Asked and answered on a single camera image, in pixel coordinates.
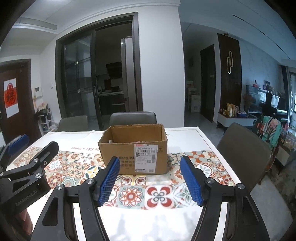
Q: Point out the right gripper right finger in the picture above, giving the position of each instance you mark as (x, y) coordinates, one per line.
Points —
(195, 181)

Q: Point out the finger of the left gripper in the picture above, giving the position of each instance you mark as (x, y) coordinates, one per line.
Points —
(11, 149)
(43, 157)

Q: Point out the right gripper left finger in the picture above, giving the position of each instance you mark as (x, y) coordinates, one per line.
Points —
(105, 180)

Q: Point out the left human hand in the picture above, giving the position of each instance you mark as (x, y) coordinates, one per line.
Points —
(25, 222)

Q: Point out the small white shoe rack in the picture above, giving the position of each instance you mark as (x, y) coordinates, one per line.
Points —
(45, 119)

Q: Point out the patterned tile table runner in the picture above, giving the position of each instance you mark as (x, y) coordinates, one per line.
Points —
(137, 191)

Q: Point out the brown cardboard box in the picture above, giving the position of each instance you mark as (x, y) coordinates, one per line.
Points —
(141, 149)

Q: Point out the grey dining chair far left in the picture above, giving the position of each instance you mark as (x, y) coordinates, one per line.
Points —
(74, 124)

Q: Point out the grey dining chair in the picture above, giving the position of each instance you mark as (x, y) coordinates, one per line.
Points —
(74, 124)
(133, 118)
(246, 153)

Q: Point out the red fu door poster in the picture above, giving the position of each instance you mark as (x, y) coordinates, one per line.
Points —
(10, 97)

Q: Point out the grey dining chair right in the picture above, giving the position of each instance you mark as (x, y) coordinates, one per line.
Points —
(246, 153)

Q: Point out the grey dining chair far middle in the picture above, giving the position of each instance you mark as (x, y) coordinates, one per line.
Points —
(133, 118)

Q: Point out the white low tv cabinet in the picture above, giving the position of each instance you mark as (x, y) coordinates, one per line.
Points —
(224, 122)

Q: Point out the colourful clothes on rack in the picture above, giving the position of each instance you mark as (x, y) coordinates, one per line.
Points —
(268, 129)

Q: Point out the dark glass sliding door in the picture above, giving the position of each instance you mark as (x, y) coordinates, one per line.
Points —
(97, 70)

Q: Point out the white intercom wall panel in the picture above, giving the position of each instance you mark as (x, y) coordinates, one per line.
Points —
(38, 92)

